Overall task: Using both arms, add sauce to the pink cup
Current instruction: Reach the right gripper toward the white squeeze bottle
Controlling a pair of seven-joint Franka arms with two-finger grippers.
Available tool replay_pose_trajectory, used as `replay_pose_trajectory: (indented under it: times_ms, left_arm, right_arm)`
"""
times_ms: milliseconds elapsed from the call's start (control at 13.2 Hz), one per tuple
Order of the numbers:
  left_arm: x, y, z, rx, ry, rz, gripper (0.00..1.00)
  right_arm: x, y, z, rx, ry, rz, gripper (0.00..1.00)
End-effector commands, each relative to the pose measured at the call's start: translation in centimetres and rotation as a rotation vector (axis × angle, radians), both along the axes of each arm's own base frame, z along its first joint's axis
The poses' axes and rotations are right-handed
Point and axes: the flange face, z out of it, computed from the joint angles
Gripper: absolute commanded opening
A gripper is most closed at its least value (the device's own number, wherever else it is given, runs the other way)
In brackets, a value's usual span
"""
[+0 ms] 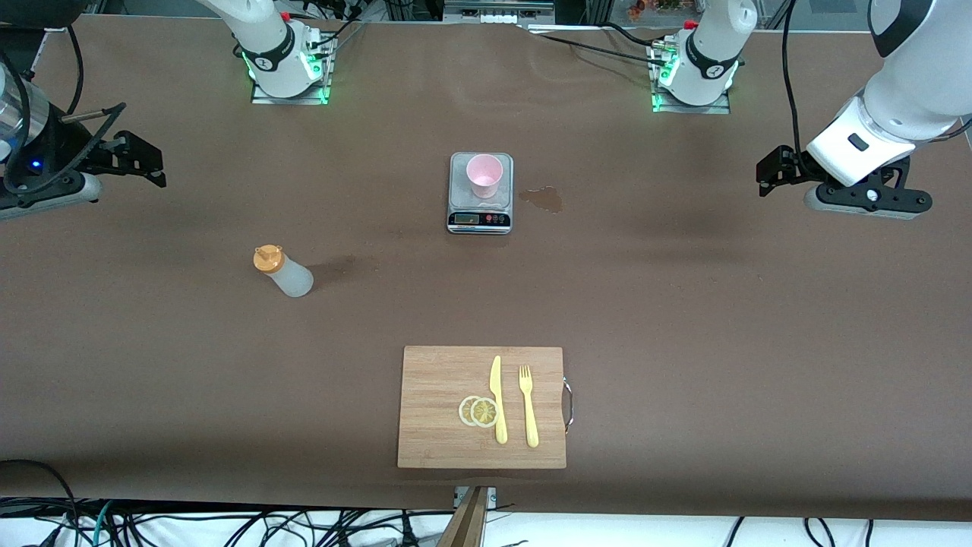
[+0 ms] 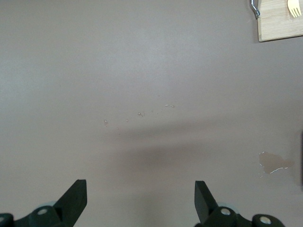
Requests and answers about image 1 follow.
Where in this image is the wooden beam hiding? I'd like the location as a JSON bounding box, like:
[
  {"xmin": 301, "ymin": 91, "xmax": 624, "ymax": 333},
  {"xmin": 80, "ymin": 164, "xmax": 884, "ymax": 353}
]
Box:
[{"xmin": 437, "ymin": 486, "xmax": 488, "ymax": 547}]

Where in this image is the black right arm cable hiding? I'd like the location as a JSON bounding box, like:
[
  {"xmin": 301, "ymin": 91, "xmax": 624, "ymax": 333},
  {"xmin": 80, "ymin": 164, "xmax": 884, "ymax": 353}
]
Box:
[{"xmin": 0, "ymin": 23, "xmax": 126, "ymax": 191}]

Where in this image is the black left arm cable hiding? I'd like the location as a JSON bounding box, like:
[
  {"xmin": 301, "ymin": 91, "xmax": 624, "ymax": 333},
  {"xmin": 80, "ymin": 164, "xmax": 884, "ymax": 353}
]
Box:
[{"xmin": 782, "ymin": 0, "xmax": 806, "ymax": 153}]

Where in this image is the short black table cable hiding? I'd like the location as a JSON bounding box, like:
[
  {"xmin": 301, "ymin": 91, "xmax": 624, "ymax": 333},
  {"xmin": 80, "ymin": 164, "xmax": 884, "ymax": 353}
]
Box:
[{"xmin": 604, "ymin": 21, "xmax": 661, "ymax": 48}]

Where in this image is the small metal bracket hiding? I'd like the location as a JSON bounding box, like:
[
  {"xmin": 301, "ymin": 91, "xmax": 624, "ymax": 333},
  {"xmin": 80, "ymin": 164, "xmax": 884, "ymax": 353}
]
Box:
[{"xmin": 453, "ymin": 486, "xmax": 498, "ymax": 510}]

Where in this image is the sauce bottle with orange cap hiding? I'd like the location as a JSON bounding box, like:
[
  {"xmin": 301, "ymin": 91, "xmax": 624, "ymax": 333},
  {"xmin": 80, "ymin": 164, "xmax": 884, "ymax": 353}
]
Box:
[{"xmin": 253, "ymin": 244, "xmax": 314, "ymax": 299}]

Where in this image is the long black table cable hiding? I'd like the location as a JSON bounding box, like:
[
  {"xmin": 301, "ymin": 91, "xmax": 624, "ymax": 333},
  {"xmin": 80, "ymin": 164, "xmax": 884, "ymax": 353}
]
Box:
[{"xmin": 528, "ymin": 30, "xmax": 665, "ymax": 65}]

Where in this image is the pink plastic cup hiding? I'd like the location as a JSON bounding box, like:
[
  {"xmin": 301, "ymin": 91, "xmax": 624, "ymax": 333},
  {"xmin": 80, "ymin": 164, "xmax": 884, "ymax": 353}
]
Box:
[{"xmin": 465, "ymin": 153, "xmax": 504, "ymax": 201}]

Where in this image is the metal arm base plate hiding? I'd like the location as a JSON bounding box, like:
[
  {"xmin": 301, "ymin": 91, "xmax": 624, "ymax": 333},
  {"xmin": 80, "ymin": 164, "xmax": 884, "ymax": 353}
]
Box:
[
  {"xmin": 251, "ymin": 34, "xmax": 333, "ymax": 106},
  {"xmin": 651, "ymin": 46, "xmax": 732, "ymax": 115}
]

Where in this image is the grey digital kitchen scale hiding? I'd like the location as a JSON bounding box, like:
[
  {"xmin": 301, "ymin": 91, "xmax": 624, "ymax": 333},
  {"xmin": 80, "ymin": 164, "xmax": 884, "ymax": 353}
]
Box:
[{"xmin": 447, "ymin": 152, "xmax": 515, "ymax": 236}]

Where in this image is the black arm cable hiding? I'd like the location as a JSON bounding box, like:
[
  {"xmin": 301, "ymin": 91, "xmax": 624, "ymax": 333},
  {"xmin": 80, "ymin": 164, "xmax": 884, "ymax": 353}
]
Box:
[
  {"xmin": 0, "ymin": 23, "xmax": 126, "ymax": 191},
  {"xmin": 782, "ymin": 0, "xmax": 806, "ymax": 153}
]

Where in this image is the brown table cover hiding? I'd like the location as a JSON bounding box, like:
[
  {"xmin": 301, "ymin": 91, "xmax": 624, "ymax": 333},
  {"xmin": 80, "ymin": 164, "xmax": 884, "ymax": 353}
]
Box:
[{"xmin": 0, "ymin": 14, "xmax": 972, "ymax": 522}]

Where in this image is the wooden cutting board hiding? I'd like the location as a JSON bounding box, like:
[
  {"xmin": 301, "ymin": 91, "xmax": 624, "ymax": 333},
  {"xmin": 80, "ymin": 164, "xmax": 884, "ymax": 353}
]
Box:
[{"xmin": 397, "ymin": 346, "xmax": 568, "ymax": 470}]

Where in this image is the grey power strip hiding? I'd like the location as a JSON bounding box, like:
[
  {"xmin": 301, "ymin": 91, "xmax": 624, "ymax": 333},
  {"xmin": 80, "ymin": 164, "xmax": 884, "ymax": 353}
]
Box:
[{"xmin": 443, "ymin": 0, "xmax": 557, "ymax": 25}]

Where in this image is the teal floor cable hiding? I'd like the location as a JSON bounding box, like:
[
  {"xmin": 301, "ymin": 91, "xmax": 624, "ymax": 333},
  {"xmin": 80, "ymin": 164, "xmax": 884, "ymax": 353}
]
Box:
[{"xmin": 72, "ymin": 500, "xmax": 115, "ymax": 547}]

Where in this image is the yellow plastic knife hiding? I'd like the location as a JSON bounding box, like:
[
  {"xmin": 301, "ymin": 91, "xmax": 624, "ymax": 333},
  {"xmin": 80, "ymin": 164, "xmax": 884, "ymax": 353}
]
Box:
[{"xmin": 489, "ymin": 355, "xmax": 508, "ymax": 445}]

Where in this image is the yellow plastic fork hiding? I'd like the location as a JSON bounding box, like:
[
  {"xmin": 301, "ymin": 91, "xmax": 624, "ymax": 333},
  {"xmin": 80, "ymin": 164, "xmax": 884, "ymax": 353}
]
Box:
[{"xmin": 519, "ymin": 365, "xmax": 540, "ymax": 448}]

